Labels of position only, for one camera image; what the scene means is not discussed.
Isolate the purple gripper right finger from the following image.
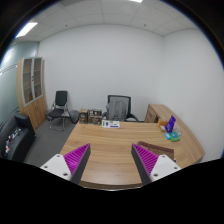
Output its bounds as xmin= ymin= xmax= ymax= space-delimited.
xmin=130 ymin=143 xmax=182 ymax=186

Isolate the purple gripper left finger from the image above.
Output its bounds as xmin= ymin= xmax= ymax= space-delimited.
xmin=40 ymin=143 xmax=92 ymax=185

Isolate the wooden office desk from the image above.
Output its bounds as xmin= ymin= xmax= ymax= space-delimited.
xmin=59 ymin=120 xmax=206 ymax=191

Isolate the blue small box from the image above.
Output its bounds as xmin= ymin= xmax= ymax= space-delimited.
xmin=164 ymin=133 xmax=171 ymax=140

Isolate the green small box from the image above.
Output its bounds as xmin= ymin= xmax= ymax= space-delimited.
xmin=171 ymin=136 xmax=180 ymax=142

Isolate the purple standing card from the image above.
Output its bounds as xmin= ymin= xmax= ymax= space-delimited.
xmin=165 ymin=115 xmax=176 ymax=133

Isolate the black waste bin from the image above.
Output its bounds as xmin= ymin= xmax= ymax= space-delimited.
xmin=70 ymin=110 xmax=79 ymax=124

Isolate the white green flat box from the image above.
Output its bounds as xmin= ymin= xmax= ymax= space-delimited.
xmin=101 ymin=120 xmax=120 ymax=128

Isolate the brown box left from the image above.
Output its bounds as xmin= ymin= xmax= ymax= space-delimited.
xmin=79 ymin=109 xmax=88 ymax=124

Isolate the dark brown box right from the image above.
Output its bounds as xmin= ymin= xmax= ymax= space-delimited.
xmin=88 ymin=109 xmax=102 ymax=125

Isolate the wooden side cabinet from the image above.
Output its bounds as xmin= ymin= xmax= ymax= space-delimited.
xmin=145 ymin=104 xmax=173 ymax=123

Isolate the black visitor chair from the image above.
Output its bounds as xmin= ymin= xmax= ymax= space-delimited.
xmin=47 ymin=90 xmax=68 ymax=131

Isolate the grey mesh office chair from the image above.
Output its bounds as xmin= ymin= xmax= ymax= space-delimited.
xmin=102 ymin=95 xmax=139 ymax=121

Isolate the black leather sofa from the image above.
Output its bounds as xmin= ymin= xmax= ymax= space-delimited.
xmin=0 ymin=113 xmax=36 ymax=162

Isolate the wooden glass-door cabinet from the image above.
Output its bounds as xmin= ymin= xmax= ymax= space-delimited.
xmin=16 ymin=57 xmax=46 ymax=129

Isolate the ceiling light panel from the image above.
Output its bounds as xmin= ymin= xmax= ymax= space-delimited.
xmin=15 ymin=22 xmax=38 ymax=38

